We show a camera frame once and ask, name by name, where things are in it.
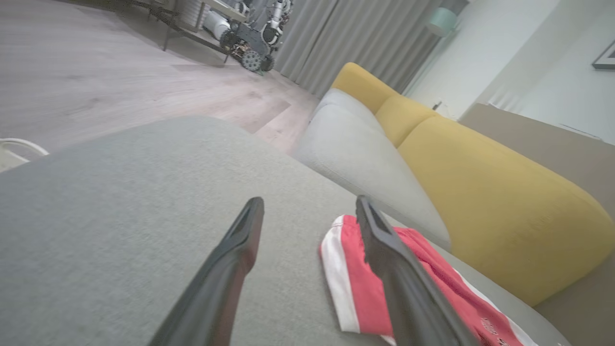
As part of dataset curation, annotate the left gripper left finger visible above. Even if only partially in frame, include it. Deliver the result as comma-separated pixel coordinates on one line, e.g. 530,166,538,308
149,197,265,346

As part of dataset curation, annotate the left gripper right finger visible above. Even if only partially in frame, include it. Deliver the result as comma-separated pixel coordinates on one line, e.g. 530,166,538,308
356,195,481,346

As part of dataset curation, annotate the red and white T-shirt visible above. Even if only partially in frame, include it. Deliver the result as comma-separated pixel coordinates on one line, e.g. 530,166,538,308
320,214,541,346

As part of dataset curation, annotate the grey sofa with yellow backrest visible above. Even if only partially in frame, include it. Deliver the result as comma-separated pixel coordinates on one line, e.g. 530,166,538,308
0,115,572,346

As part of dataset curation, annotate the yellow sofa backrest cushion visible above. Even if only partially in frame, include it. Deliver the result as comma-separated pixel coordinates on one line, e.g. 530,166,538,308
375,95,440,148
398,115,615,307
332,62,400,114

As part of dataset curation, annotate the large grey sofa seat cushion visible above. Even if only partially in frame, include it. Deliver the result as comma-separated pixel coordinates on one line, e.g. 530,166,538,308
292,103,452,251

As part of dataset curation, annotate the small grey sofa seat cushion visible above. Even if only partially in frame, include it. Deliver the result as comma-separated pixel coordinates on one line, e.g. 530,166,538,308
311,88,385,135

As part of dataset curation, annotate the white laundry basket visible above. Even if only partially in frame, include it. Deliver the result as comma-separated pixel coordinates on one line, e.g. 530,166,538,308
0,138,49,173

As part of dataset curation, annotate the wheeled white black robot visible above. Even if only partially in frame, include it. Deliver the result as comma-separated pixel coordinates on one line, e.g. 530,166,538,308
219,0,295,74

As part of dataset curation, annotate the white round container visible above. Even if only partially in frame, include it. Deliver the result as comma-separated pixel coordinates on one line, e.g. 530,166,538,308
204,10,232,41

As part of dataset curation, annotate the grey curtain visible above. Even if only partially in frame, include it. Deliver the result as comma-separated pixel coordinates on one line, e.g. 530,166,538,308
273,0,445,99

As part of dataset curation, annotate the white ribbed heater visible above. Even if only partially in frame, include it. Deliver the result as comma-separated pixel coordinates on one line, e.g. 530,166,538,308
179,0,210,30

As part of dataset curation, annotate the white top black leg table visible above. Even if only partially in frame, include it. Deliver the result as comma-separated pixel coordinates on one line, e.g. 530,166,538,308
111,0,250,64

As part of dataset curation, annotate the teal lamp shade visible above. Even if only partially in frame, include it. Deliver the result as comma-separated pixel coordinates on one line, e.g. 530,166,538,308
427,6,459,38

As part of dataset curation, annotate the framed wall picture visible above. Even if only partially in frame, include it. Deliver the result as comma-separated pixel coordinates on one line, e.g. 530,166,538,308
592,39,615,71

